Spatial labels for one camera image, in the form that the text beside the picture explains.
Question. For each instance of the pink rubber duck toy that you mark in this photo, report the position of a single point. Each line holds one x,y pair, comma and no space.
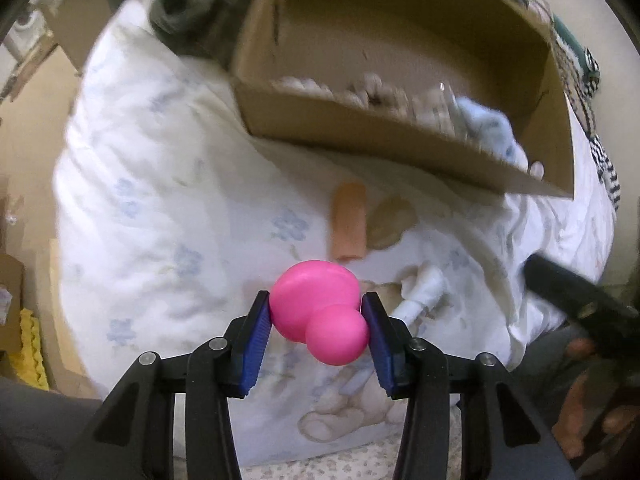
317,303

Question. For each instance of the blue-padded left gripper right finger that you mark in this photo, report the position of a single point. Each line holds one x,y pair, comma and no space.
503,436

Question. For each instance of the pink beige scrunchie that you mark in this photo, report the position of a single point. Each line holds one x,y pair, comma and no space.
371,93

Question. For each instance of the brown soft pouch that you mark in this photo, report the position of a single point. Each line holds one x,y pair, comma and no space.
388,222

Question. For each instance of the white floral teddy duvet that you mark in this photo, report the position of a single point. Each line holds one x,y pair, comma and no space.
171,218

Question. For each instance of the light blue fluffy plush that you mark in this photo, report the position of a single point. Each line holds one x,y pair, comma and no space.
491,130

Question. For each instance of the teal pillow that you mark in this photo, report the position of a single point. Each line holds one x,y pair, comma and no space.
588,67

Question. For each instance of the black white striped blanket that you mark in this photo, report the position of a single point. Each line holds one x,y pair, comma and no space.
581,103

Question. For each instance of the white cloth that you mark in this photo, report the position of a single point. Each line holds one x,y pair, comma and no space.
420,292

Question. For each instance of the grey office chair seat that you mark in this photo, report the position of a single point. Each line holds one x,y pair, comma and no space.
38,429

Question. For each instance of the cream white scrunchie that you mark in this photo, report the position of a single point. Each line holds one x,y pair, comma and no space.
304,86

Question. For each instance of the camouflage green blanket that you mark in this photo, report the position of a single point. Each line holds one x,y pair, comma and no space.
200,28

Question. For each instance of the clear plastic bag with label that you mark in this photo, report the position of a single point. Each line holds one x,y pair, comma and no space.
437,109

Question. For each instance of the open cardboard box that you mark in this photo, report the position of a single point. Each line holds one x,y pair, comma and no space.
487,50

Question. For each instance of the wooden bed headboard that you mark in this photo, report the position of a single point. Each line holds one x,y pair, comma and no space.
76,25

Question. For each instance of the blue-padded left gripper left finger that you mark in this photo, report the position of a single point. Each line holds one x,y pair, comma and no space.
132,434

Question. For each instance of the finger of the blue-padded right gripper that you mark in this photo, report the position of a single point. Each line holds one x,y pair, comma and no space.
570,292

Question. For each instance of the right hand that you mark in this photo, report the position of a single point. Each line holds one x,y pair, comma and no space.
571,427

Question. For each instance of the orange tan cylinder toy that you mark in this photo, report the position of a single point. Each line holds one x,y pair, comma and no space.
349,222

